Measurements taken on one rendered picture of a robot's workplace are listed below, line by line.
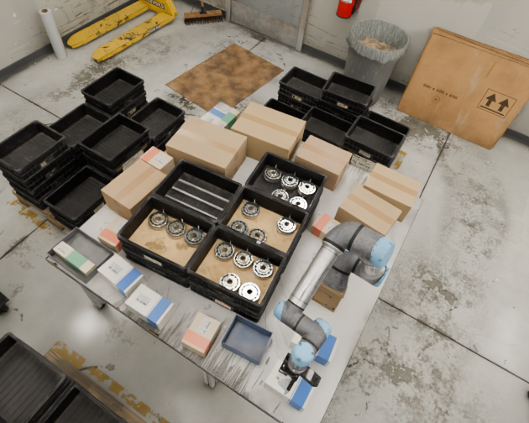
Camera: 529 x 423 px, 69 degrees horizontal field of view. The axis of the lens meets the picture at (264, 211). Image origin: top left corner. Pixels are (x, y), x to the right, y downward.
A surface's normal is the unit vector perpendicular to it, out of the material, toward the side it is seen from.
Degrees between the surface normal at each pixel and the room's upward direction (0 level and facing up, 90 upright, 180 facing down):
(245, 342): 0
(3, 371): 0
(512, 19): 90
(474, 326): 0
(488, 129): 73
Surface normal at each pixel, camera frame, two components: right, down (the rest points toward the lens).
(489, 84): -0.50, 0.55
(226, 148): 0.09, -0.58
